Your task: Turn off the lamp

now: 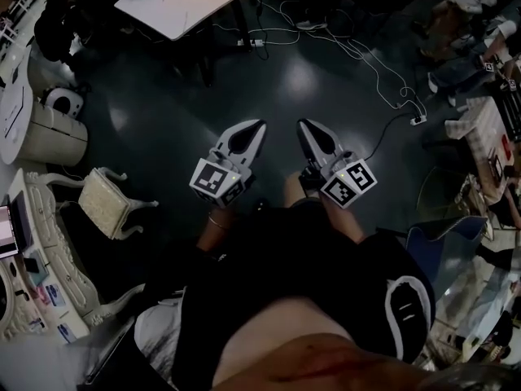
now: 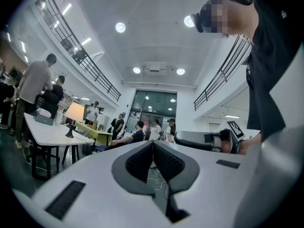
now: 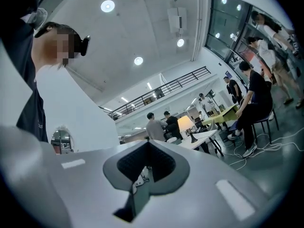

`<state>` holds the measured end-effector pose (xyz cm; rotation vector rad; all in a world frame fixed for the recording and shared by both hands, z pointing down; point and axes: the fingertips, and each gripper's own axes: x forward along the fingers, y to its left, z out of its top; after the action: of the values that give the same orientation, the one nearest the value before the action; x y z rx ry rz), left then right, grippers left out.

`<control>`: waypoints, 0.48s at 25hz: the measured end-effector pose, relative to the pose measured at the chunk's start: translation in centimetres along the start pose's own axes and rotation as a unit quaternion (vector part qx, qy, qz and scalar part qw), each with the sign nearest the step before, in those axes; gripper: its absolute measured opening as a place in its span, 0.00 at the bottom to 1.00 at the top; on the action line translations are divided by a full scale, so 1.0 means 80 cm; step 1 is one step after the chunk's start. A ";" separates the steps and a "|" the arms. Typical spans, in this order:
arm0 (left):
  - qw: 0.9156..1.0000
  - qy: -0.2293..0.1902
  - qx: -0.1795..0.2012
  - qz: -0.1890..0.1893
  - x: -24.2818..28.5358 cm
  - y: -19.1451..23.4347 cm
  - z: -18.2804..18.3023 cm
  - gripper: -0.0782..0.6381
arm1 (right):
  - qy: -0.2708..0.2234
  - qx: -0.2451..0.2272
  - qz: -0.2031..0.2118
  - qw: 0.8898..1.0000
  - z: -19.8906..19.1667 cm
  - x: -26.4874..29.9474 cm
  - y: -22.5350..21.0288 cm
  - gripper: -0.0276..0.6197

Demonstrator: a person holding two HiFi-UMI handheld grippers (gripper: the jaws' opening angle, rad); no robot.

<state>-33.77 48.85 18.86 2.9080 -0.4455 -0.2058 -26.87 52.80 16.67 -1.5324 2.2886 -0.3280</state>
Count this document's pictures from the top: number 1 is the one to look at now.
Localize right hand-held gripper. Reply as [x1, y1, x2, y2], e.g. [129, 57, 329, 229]
[296, 118, 379, 210]

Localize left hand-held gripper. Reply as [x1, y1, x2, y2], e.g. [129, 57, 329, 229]
[189, 119, 268, 209]

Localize person's right forearm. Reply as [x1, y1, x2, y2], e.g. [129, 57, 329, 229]
[321, 195, 366, 244]

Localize person's left forearm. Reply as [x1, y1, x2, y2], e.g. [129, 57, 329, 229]
[197, 205, 237, 252]

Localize person's right leg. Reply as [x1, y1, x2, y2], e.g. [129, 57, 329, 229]
[283, 172, 311, 209]

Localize person's black shorts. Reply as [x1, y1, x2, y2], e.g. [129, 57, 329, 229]
[280, 196, 331, 227]

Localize person's black shirt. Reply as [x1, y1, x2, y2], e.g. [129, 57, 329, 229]
[142, 201, 436, 391]

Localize white marble table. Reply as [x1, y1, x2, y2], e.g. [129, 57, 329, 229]
[113, 0, 278, 87]

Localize ornate white cushioned stool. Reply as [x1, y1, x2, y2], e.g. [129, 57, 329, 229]
[38, 167, 160, 242]

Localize checked cloth covered table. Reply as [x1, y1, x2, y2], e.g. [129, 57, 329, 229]
[443, 95, 521, 207]

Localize white black round appliance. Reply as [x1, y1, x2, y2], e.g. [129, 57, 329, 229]
[44, 87, 85, 120]

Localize cream curved cabinet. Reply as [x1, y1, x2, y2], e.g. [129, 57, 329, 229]
[20, 102, 89, 167]

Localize person's face and neck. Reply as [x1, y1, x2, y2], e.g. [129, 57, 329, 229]
[211, 295, 444, 391]

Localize ornate white dressing table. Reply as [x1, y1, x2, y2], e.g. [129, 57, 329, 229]
[0, 169, 146, 341]

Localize black backpack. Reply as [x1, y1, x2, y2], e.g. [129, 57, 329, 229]
[34, 0, 82, 63]

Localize white round table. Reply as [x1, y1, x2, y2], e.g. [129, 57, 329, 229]
[0, 55, 34, 166]

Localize teal box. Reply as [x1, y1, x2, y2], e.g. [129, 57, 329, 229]
[28, 250, 50, 287]

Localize blue card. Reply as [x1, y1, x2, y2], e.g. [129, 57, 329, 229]
[44, 283, 67, 307]
[56, 323, 77, 344]

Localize open laptop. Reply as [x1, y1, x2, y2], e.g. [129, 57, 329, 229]
[0, 191, 34, 260]

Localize ornate white round mirror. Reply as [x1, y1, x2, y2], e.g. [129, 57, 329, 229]
[0, 258, 26, 341]

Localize white cable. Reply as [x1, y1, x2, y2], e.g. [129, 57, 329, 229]
[280, 0, 427, 117]
[213, 22, 302, 46]

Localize black lamp cable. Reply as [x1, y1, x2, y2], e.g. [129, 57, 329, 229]
[225, 0, 270, 61]

